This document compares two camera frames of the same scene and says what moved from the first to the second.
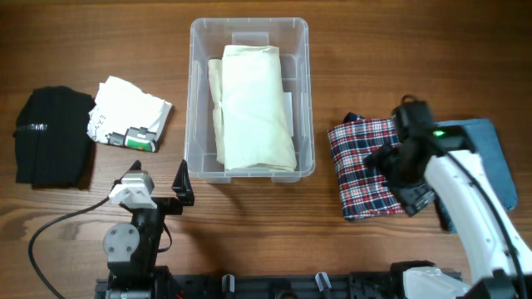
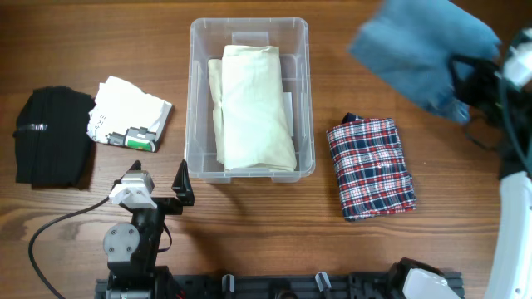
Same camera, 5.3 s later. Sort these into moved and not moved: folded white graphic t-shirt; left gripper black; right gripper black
Moved: right gripper black
Not moved: left gripper black; folded white graphic t-shirt
